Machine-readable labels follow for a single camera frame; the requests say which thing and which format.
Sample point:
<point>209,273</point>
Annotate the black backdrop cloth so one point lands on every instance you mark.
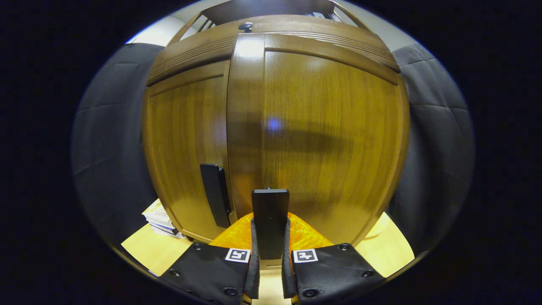
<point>432,140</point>

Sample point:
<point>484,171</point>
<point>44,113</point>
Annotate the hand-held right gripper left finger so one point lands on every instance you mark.
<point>211,271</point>

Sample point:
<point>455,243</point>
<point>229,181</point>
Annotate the wooden drawer with black knob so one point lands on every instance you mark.
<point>203,51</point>

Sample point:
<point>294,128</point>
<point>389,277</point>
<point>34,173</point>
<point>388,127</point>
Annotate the wooden double-door shoe cabinet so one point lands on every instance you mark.
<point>262,8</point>

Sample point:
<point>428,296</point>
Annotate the stack of white books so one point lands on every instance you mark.
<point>159,216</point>

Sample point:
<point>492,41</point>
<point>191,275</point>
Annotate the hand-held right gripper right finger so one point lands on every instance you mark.
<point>330,271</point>

